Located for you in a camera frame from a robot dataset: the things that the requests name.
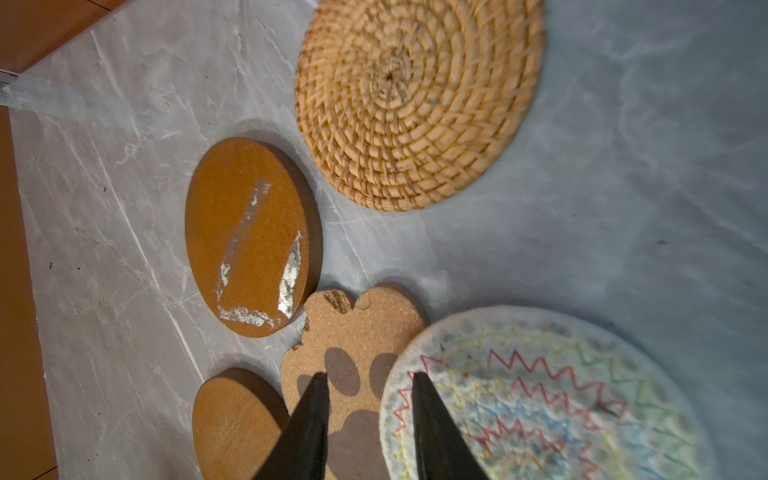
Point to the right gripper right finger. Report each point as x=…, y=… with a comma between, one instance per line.
x=440, y=450

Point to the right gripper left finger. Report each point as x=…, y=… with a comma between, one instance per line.
x=301, y=451

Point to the matte brown wooden coaster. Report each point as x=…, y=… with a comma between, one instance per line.
x=237, y=419

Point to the white rainbow stitched coaster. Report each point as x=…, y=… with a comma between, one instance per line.
x=538, y=394

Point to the cork paw print coaster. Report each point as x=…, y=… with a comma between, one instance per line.
x=356, y=343

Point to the glossy dark wooden coaster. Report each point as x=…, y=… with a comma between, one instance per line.
x=253, y=236

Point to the woven rattan round coaster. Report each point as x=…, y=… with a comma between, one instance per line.
x=403, y=104

